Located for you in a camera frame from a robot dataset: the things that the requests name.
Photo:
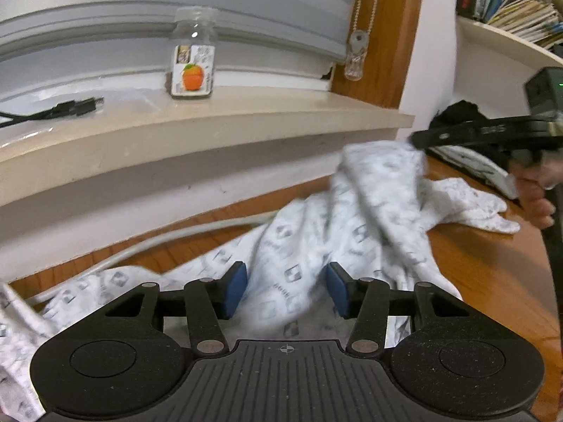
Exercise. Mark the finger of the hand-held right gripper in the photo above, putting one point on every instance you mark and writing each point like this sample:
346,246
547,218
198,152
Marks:
444,135

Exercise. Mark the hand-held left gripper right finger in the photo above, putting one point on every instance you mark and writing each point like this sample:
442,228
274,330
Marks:
336,288

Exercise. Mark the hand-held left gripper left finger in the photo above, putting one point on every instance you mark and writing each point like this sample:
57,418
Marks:
235,288

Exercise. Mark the white patterned pants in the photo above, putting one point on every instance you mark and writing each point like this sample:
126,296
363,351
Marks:
308,237

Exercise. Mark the person's right hand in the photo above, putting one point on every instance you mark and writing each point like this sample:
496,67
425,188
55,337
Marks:
536,193

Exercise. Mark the white shelf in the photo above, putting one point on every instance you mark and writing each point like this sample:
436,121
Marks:
506,41

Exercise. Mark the row of books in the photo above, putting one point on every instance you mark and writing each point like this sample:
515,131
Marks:
528,13

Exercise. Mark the beige windowsill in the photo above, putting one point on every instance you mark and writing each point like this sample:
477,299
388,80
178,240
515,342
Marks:
220,127

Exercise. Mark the glass jar with orange label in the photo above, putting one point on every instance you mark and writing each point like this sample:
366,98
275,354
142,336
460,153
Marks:
193,74

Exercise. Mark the wooden window frame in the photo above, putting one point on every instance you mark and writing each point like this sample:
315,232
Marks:
396,30

